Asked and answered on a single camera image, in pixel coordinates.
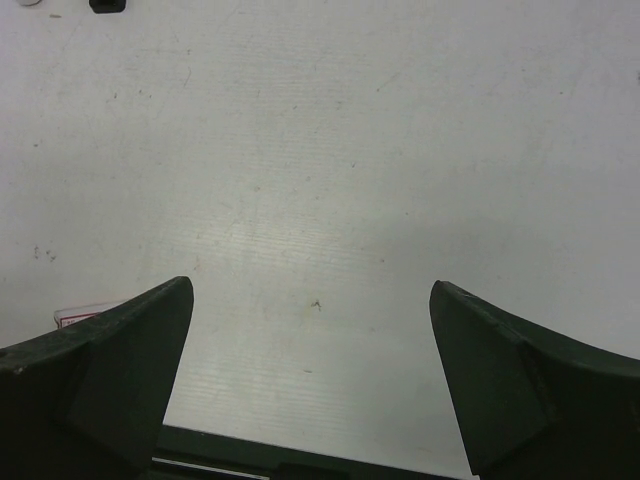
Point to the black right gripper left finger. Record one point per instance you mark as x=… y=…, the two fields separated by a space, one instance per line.
x=88 y=401

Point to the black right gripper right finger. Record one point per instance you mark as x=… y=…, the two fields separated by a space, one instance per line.
x=532 y=403

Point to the red white staple box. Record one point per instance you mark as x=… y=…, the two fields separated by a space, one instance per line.
x=66 y=317

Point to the light blue white stapler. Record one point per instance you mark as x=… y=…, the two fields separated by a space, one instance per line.
x=28 y=3

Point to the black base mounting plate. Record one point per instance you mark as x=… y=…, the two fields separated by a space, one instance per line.
x=189 y=454

